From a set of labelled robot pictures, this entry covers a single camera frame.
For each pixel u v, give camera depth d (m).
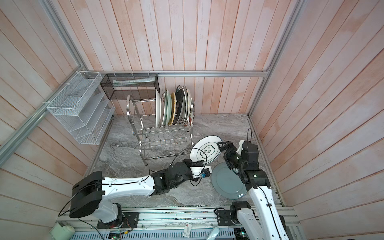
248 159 0.53
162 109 0.70
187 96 0.67
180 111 0.70
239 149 0.66
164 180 0.58
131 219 0.73
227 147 0.66
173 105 0.69
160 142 0.98
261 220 0.42
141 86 0.87
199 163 0.71
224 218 0.73
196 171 0.63
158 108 0.68
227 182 0.85
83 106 0.73
